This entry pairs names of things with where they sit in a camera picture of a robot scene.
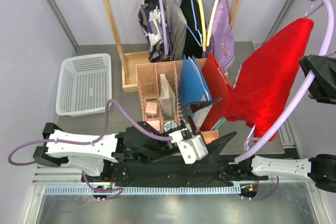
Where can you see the blue file folder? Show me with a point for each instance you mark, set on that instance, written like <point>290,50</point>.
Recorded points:
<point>192,87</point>

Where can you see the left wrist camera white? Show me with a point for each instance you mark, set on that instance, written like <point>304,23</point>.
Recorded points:
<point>192,147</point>

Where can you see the pink socket cube lower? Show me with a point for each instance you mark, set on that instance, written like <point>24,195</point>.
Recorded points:
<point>155,124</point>

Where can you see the round patterned tin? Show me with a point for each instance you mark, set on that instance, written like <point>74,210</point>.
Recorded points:
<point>169,125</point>

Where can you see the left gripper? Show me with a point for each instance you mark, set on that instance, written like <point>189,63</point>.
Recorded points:
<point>187,125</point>

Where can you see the cream yellow hanger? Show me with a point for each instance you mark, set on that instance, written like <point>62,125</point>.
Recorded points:
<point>200,11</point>

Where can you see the purple camouflage garment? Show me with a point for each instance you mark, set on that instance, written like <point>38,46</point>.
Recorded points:
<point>149,18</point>

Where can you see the white plastic basket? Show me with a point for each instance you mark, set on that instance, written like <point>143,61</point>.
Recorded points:
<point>84,85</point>

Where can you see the cream hanger right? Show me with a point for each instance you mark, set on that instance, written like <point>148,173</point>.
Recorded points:
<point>211,21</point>

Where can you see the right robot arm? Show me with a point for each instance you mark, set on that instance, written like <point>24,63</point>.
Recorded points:
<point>319,169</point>

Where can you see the pink socket cube upper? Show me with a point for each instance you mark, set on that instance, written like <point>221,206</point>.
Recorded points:
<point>151,109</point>

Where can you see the lilac hanger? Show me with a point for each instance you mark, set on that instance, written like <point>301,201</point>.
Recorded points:
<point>164,31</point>
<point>249,152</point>

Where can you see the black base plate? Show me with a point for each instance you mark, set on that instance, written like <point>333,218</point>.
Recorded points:
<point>172,172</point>

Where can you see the lilac purple garment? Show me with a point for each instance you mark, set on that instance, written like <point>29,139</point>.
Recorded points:
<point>222,40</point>

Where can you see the grey garment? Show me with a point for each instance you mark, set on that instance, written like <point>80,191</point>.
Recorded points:
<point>178,29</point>

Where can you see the white slotted cable duct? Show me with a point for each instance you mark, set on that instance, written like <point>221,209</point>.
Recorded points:
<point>127,191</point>

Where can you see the black garment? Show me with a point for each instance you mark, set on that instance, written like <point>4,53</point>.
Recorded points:
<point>194,33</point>

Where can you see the red file folder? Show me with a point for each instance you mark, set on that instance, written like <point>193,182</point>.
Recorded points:
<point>219,87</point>

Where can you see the blue hanger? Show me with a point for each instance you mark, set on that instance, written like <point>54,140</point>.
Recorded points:
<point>193,19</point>

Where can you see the pink desk organizer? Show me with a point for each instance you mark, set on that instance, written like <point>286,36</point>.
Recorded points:
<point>148,81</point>

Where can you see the teal folder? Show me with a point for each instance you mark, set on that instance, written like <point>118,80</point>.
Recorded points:
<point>219,123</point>

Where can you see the pink socket cube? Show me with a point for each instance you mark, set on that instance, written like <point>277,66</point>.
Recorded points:
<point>155,124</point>
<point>151,109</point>

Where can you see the red trousers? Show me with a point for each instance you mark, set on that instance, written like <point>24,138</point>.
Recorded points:
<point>266,77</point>

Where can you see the beige book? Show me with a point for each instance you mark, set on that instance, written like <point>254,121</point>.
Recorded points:
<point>167,97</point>

